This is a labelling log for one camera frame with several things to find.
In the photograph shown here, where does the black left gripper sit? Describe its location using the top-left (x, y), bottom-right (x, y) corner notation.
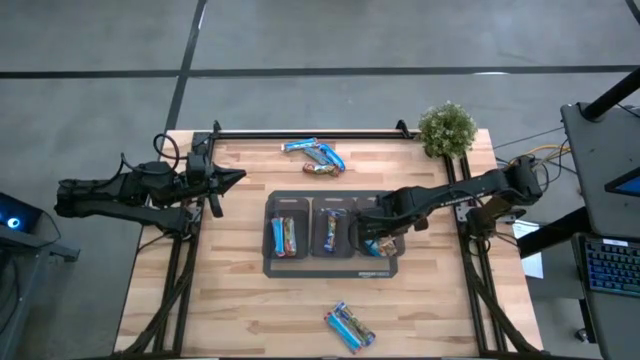
top-left (179, 147), bottom-right (248, 219)

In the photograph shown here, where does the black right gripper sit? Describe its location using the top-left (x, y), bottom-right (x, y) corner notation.
top-left (353, 189), bottom-right (430, 247)

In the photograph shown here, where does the red green granola bar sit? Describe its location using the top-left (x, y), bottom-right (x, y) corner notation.
top-left (282, 215), bottom-right (298, 258)
top-left (301, 162), bottom-right (342, 178)

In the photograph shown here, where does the grey translucent plastic bin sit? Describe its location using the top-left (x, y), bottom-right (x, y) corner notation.
top-left (352, 196), bottom-right (398, 261)
top-left (310, 196), bottom-right (355, 261)
top-left (268, 196), bottom-right (312, 261)

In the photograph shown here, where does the dark grey flat tray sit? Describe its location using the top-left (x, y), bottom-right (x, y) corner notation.
top-left (261, 189), bottom-right (404, 280)

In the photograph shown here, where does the green artificial potted plant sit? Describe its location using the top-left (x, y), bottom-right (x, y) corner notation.
top-left (417, 101), bottom-right (477, 160)

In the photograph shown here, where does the white paper sheet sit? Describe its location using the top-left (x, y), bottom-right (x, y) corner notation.
top-left (512, 225), bottom-right (545, 280)

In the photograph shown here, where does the black desk support bar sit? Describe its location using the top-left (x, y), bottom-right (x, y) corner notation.
top-left (516, 207), bottom-right (590, 260)

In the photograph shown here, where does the computer tower with blue light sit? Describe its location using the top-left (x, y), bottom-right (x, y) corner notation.
top-left (0, 192), bottom-right (44, 234)

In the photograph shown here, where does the grey equipment stand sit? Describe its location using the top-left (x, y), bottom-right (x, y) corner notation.
top-left (0, 230), bottom-right (81, 360)

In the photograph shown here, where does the dark grey desk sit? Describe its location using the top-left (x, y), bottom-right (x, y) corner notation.
top-left (559, 102), bottom-right (640, 360)

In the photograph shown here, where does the backlit keyboard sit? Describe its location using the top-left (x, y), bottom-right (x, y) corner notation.
top-left (583, 237), bottom-right (640, 298)

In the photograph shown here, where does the monitor with blue screen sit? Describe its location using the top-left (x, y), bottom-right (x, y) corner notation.
top-left (603, 167), bottom-right (640, 199)

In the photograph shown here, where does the black pole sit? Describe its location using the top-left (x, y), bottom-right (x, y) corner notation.
top-left (581, 67), bottom-right (640, 123)

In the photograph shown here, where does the black aluminium table frame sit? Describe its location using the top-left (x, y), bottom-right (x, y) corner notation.
top-left (112, 119), bottom-right (544, 360)

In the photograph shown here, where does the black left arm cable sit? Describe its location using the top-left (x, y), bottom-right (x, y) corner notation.
top-left (119, 132), bottom-right (184, 174)

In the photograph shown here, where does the thin grey floor cable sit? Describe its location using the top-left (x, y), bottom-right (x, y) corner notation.
top-left (492, 125), bottom-right (566, 151)

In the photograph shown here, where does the yellow floor cable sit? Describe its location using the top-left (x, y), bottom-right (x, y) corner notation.
top-left (506, 143), bottom-right (572, 171)

